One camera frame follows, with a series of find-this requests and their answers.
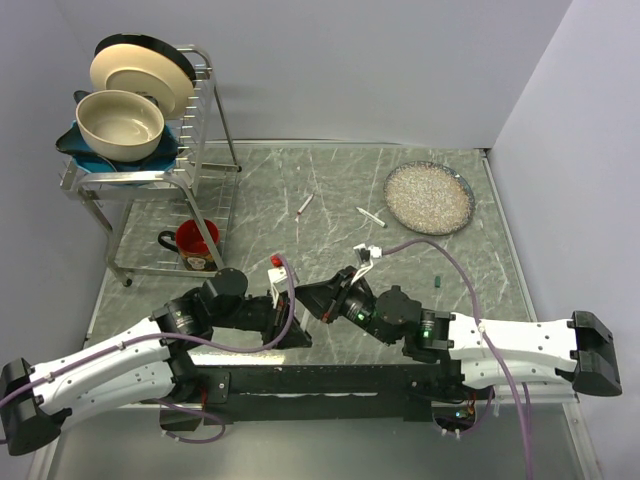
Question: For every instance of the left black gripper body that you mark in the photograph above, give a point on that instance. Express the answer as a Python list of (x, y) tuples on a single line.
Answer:
[(272, 319)]

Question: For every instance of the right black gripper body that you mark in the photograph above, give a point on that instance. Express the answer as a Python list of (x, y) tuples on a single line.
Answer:
[(349, 300)]

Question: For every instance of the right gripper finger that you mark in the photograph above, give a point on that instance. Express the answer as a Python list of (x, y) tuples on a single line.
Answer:
[(344, 280), (320, 299)]

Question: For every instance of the green white marker pen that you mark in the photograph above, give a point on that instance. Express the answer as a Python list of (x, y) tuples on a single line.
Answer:
[(373, 218)]

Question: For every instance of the yellow white marker pen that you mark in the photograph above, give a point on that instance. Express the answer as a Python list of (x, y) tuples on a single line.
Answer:
[(304, 320)]

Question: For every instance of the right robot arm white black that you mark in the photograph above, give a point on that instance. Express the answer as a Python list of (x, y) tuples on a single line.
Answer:
[(477, 353)]

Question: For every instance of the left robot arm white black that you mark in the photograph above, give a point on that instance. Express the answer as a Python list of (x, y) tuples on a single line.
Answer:
[(147, 361)]

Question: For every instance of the red white marker pen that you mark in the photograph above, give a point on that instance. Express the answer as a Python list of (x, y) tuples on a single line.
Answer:
[(305, 204)]

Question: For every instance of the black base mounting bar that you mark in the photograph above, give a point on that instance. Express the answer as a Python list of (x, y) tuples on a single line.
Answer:
[(238, 393)]

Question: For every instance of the red black mug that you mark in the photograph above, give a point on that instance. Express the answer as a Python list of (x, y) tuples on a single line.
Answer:
[(188, 242)]

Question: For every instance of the speckled plate dark rim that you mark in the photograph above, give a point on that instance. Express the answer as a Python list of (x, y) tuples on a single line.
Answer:
[(429, 198)]

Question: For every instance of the metal dish rack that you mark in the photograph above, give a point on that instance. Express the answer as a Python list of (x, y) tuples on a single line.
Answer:
[(203, 189)]

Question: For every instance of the blue dish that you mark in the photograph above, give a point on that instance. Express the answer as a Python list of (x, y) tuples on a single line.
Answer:
[(72, 144)]

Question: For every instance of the beige bowl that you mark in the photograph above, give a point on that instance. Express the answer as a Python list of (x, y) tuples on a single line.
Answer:
[(119, 125)]

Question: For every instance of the beige plate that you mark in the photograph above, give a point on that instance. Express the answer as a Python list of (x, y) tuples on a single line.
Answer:
[(140, 70)]

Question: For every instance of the black plate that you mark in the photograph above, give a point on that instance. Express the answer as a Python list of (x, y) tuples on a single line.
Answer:
[(150, 43)]

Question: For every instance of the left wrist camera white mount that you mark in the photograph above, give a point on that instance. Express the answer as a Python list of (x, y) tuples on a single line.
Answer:
[(278, 279)]

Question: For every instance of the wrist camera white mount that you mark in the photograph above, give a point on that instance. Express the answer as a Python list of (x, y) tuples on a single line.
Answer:
[(278, 279), (366, 255)]

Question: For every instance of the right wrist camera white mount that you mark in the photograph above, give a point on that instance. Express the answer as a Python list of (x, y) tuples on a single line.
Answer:
[(366, 255)]

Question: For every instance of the aluminium rail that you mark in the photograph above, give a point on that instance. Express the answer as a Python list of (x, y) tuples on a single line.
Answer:
[(544, 393)]

